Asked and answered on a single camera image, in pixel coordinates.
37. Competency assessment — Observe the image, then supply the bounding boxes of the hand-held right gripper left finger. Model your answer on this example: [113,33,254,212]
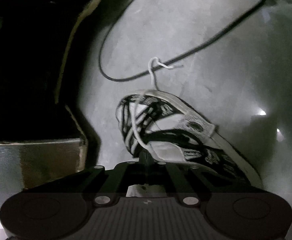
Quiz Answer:
[23,151,146,205]

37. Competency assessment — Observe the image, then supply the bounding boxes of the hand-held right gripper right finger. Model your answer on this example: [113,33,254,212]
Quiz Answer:
[146,151,269,205]

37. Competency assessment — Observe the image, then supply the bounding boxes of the black and white sneaker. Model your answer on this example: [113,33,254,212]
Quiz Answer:
[115,90,264,198]

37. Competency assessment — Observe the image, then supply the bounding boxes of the silver desk cabinet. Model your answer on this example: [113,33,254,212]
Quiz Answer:
[0,137,86,210]

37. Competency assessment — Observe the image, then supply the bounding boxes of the black floor cable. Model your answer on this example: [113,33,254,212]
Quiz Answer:
[98,0,269,82]

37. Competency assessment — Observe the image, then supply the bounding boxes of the black shoelace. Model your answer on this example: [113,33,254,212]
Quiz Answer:
[117,94,204,155]

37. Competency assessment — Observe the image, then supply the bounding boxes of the white shoelace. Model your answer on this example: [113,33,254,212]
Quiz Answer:
[130,57,184,160]

